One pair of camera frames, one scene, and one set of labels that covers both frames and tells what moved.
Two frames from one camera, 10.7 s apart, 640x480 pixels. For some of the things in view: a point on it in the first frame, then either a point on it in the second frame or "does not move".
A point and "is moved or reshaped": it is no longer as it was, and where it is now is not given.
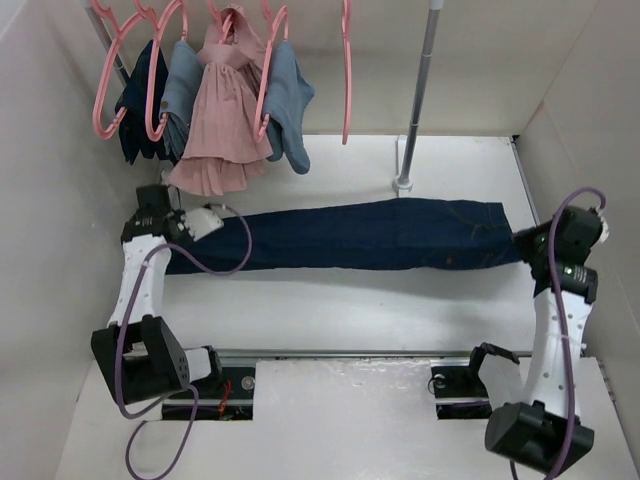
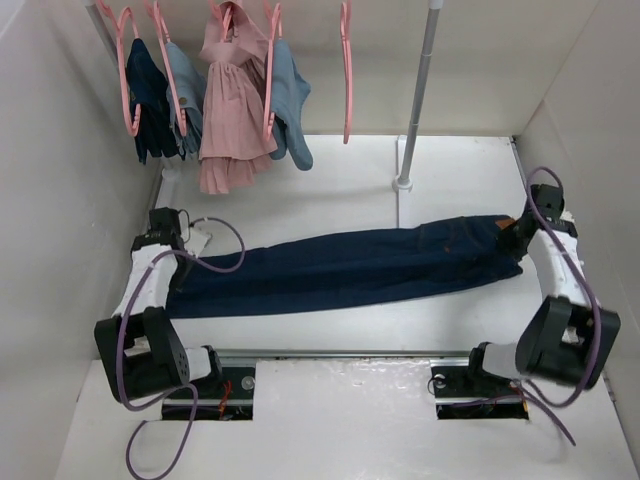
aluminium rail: (353, 354) does not move
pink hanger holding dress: (224, 18) does not move
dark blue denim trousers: (349, 235) is moved or reshaped
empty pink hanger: (348, 67) does not move
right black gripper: (521, 241) to (507, 244)
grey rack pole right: (435, 8) does not move
